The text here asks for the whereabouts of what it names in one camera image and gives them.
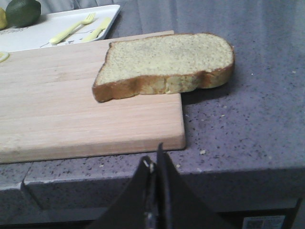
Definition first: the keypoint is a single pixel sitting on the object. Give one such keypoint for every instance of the green lime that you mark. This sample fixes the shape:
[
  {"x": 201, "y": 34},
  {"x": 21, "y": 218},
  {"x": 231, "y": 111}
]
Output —
[{"x": 22, "y": 13}]

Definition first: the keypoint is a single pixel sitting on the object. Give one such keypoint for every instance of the yellow plastic knife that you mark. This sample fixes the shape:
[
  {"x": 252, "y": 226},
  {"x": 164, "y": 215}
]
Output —
[{"x": 98, "y": 30}]

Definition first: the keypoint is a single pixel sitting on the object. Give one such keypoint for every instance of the white label sticker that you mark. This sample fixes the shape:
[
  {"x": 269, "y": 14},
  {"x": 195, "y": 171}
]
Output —
[{"x": 263, "y": 222}]

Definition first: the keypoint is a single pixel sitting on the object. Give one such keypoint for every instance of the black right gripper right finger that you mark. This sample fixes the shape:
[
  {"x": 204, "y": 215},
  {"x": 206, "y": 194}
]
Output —
[{"x": 179, "y": 207}]

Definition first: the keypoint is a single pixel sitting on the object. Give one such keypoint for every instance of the yellow plastic fork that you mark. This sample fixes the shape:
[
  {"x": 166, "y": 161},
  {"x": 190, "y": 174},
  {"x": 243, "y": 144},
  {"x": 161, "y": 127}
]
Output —
[{"x": 62, "y": 35}]

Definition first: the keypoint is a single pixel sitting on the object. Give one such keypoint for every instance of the bread slice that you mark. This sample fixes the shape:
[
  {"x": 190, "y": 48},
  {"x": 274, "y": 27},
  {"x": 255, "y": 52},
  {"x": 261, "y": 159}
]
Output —
[{"x": 165, "y": 64}]

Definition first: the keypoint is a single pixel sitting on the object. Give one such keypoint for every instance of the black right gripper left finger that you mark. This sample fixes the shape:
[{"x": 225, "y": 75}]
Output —
[{"x": 135, "y": 208}]

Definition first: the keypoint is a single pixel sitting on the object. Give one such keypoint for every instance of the white rectangular tray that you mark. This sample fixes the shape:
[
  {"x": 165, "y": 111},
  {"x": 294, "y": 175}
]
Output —
[{"x": 38, "y": 35}]

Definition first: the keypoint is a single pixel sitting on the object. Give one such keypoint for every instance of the front yellow lemon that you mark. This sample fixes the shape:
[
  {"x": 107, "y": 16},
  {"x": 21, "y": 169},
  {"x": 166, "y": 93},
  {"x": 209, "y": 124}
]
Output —
[{"x": 3, "y": 20}]

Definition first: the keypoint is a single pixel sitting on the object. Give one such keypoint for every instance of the lemon slice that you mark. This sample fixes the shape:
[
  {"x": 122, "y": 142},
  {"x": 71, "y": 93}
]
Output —
[{"x": 4, "y": 56}]

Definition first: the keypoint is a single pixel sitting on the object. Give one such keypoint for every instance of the wooden cutting board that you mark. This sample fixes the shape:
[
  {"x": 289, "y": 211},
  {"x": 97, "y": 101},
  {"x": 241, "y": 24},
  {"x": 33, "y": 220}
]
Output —
[{"x": 47, "y": 110}]

